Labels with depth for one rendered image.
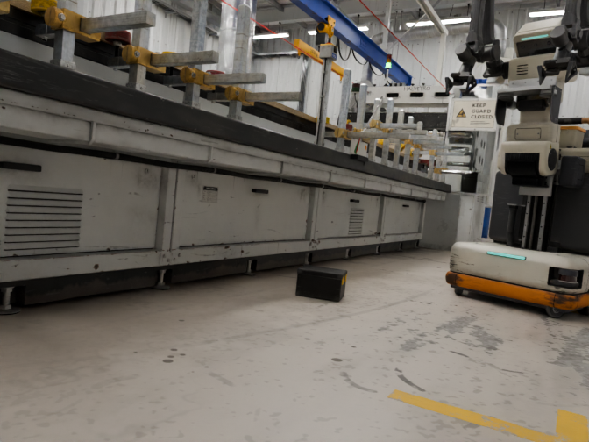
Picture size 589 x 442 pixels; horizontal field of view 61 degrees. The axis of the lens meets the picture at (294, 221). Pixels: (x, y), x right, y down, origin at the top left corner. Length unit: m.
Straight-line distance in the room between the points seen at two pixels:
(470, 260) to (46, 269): 1.92
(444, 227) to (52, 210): 4.51
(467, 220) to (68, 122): 4.52
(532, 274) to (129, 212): 1.79
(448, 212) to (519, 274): 3.12
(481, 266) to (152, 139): 1.71
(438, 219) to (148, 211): 4.10
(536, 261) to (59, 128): 2.03
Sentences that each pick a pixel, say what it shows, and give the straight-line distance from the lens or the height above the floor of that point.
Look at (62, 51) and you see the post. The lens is 1.47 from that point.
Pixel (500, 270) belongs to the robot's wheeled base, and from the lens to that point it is 2.60.
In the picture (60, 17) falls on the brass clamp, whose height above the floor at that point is 0.82.
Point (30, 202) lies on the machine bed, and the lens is 1.71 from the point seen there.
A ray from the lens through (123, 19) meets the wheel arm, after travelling 1.39.
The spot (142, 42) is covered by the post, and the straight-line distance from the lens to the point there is 1.65.
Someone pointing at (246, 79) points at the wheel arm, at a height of 0.80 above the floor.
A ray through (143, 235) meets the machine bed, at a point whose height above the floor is 0.22.
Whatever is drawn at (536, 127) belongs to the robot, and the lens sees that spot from 2.67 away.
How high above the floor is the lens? 0.44
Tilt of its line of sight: 3 degrees down
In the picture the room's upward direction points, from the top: 6 degrees clockwise
